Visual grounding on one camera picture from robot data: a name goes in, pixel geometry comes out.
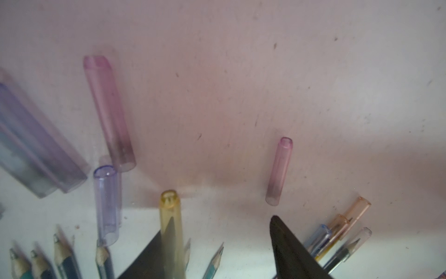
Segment blue transparent pencil cap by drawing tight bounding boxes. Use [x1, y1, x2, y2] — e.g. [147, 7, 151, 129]
[1, 128, 56, 198]

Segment purple transparent pencil cap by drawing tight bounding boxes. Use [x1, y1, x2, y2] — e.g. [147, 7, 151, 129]
[1, 70, 88, 193]

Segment pink transparent pencil cap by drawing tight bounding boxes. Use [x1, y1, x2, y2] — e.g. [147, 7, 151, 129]
[83, 55, 137, 173]

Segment lilac transparent pencil cap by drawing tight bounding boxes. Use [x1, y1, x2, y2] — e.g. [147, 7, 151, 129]
[93, 165, 121, 246]

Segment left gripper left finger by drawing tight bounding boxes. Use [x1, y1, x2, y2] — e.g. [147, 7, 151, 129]
[118, 217, 176, 279]

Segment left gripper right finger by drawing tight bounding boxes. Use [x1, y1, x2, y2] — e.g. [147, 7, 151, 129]
[269, 215, 332, 279]

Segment green pencil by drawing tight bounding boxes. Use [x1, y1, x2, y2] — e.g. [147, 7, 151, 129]
[9, 248, 34, 279]
[203, 243, 224, 279]
[184, 239, 191, 270]

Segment yellow transparent pencil cap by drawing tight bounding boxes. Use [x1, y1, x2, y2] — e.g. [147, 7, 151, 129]
[159, 190, 186, 279]

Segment dark blue pencil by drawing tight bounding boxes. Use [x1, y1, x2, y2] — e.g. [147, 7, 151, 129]
[31, 250, 57, 279]
[53, 234, 81, 279]

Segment yellow pencil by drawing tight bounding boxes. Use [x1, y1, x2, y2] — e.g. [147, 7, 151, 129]
[315, 196, 371, 262]

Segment black pencil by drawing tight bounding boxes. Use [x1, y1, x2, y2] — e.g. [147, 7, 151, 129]
[323, 227, 372, 274]

